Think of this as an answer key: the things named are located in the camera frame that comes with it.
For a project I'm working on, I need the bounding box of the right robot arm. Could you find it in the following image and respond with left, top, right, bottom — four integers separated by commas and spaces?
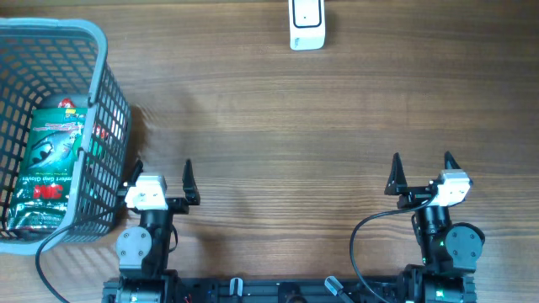
384, 152, 485, 302

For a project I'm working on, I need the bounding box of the left black camera cable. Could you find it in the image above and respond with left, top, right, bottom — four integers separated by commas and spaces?
35, 201, 127, 303

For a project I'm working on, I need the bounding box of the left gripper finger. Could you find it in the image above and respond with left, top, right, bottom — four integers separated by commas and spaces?
182, 159, 200, 200
126, 159, 143, 185

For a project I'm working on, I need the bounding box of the grey plastic mesh basket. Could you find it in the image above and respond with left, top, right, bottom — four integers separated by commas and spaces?
1, 18, 131, 256

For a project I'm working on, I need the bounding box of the right black camera cable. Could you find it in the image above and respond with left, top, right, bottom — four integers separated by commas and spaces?
349, 194, 439, 303

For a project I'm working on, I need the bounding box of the black camera cable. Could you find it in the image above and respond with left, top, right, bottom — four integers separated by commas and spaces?
35, 201, 127, 303
349, 194, 439, 303

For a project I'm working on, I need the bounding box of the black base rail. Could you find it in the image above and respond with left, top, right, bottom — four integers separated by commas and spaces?
102, 276, 478, 303

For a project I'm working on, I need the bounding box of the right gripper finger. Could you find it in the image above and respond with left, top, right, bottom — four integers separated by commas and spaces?
444, 151, 461, 170
384, 152, 408, 195

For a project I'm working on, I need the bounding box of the white barcode scanner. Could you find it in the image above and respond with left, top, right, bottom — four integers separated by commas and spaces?
288, 0, 326, 51

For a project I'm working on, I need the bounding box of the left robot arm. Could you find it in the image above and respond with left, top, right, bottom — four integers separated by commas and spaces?
102, 160, 200, 303

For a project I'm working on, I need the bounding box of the red chili sauce bottle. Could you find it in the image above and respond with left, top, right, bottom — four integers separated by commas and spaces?
38, 93, 88, 109

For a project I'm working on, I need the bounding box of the green 3M gloves packet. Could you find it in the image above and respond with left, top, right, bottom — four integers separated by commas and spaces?
7, 108, 88, 231

